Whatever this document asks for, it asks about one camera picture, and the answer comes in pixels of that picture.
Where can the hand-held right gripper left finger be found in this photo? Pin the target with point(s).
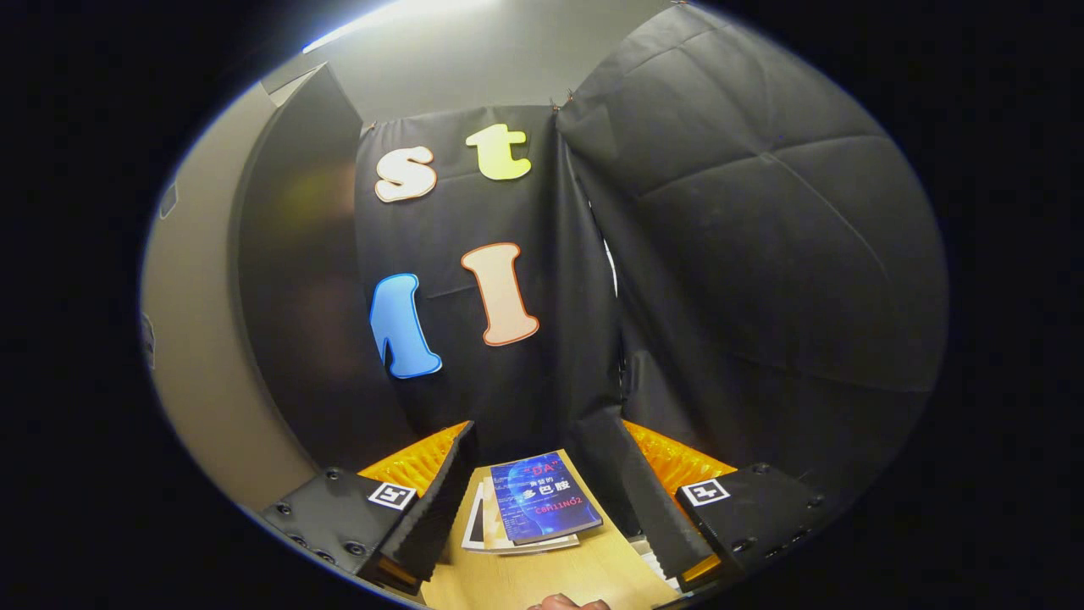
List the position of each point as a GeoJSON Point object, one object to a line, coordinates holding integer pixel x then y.
{"type": "Point", "coordinates": [445, 500]}

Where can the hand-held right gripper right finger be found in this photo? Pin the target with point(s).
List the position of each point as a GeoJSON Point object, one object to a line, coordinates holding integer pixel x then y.
{"type": "Point", "coordinates": [644, 508]}

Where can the blue book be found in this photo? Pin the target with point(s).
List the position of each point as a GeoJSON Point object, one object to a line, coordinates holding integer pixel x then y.
{"type": "Point", "coordinates": [542, 500]}

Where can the white-edged book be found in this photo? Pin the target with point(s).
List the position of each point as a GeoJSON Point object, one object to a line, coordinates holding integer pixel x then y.
{"type": "Point", "coordinates": [478, 521]}

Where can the white double-door shoe cabinet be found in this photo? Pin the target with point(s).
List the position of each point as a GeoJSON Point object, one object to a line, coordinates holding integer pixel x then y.
{"type": "Point", "coordinates": [296, 296]}

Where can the black backdrop cloth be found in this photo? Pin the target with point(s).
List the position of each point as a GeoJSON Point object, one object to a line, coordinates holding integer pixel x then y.
{"type": "Point", "coordinates": [762, 254]}

